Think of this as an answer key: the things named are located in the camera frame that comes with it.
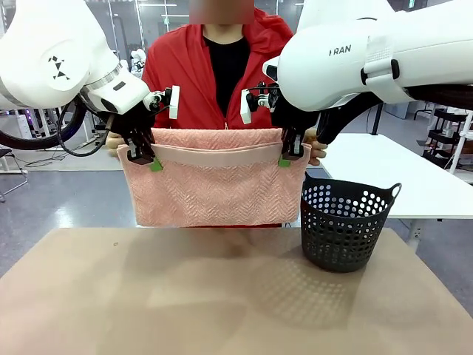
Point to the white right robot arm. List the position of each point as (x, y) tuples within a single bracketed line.
[(332, 74)]

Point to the white side table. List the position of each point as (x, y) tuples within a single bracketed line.
[(388, 170)]

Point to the black shelf cart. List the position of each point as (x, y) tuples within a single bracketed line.
[(447, 129)]

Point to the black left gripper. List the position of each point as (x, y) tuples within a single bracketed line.
[(131, 118)]

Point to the person's right hand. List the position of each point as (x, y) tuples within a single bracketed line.
[(112, 142)]

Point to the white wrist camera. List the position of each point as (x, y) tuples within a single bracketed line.
[(174, 101), (247, 107)]

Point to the pink towel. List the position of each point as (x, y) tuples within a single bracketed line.
[(214, 188)]

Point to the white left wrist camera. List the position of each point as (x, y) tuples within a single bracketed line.
[(174, 101)]

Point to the person's left hand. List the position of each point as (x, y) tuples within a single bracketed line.
[(318, 149)]

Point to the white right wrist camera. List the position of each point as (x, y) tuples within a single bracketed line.
[(247, 107)]

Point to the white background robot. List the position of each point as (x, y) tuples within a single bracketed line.
[(138, 61)]

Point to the black perforated plastic basket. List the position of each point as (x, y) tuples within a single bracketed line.
[(340, 236)]

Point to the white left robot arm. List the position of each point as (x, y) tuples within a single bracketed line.
[(44, 48)]

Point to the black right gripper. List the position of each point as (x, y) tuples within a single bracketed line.
[(293, 114)]

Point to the person's red jacket torso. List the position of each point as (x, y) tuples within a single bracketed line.
[(184, 77)]

